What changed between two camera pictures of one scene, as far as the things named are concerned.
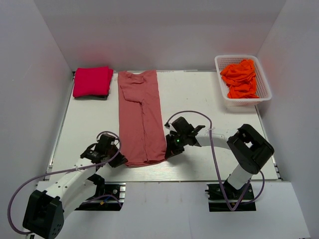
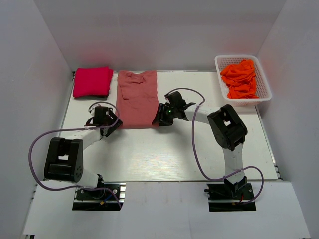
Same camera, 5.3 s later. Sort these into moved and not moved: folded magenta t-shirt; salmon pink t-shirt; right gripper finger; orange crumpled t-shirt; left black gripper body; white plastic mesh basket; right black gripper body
Moved: salmon pink t-shirt; right black gripper body; right gripper finger; left black gripper body
Not moved: white plastic mesh basket; orange crumpled t-shirt; folded magenta t-shirt
